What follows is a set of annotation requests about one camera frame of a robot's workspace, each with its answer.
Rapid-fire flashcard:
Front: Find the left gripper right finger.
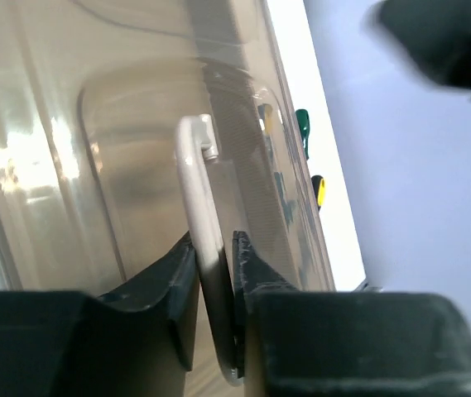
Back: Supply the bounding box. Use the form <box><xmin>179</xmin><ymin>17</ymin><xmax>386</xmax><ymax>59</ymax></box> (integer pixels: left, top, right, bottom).
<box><xmin>232</xmin><ymin>232</ymin><xmax>471</xmax><ymax>396</ymax></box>

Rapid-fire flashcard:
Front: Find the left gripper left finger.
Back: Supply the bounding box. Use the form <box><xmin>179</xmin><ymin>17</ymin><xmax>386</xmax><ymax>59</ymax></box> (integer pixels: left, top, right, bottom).
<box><xmin>0</xmin><ymin>237</ymin><xmax>199</xmax><ymax>396</ymax></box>

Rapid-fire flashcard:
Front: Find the yellow black handle file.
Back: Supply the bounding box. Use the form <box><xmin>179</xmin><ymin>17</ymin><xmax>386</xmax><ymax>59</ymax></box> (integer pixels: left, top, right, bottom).
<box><xmin>311</xmin><ymin>175</ymin><xmax>325</xmax><ymax>210</ymax></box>

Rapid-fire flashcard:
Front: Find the beige cantilever toolbox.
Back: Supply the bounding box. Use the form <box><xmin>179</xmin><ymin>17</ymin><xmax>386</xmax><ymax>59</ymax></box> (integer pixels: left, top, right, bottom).
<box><xmin>0</xmin><ymin>1</ymin><xmax>334</xmax><ymax>396</ymax></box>

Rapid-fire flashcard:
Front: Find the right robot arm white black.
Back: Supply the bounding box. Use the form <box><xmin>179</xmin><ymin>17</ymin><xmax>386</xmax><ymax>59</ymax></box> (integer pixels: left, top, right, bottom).
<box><xmin>370</xmin><ymin>0</ymin><xmax>471</xmax><ymax>91</ymax></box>

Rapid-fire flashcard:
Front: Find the large green handle screwdriver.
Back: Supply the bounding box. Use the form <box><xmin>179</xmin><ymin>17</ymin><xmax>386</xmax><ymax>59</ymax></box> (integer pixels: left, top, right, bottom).
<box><xmin>296</xmin><ymin>108</ymin><xmax>310</xmax><ymax>160</ymax></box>

